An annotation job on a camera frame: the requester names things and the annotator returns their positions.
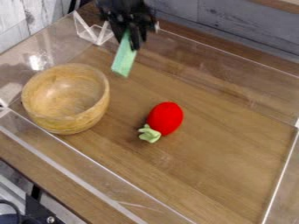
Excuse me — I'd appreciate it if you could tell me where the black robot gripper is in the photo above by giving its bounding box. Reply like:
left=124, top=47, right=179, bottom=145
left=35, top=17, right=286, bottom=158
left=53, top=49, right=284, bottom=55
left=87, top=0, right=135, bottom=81
left=96, top=0, right=156, bottom=51

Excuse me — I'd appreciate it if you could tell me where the green rectangular block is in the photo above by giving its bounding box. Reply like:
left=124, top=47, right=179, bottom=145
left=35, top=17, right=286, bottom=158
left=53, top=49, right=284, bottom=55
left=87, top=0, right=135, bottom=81
left=111, top=31, right=136, bottom=77

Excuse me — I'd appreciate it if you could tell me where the brown wooden bowl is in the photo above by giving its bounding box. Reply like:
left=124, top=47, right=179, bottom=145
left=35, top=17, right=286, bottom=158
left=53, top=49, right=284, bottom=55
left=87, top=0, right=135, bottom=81
left=21, top=63, right=109, bottom=135

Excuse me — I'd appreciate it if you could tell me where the red plush strawberry toy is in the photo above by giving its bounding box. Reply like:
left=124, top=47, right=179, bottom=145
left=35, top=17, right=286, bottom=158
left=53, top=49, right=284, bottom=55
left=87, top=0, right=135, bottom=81
left=137, top=101, right=184, bottom=144

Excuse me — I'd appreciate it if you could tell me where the clear acrylic tray enclosure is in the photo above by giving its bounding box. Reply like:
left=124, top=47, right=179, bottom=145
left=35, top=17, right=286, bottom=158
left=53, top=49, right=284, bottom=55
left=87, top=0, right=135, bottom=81
left=0, top=10, right=299, bottom=224

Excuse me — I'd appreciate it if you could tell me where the black clamp with cable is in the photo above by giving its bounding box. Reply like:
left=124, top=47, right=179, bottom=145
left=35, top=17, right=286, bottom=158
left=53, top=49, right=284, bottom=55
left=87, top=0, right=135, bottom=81
left=0, top=186, right=65, bottom=224

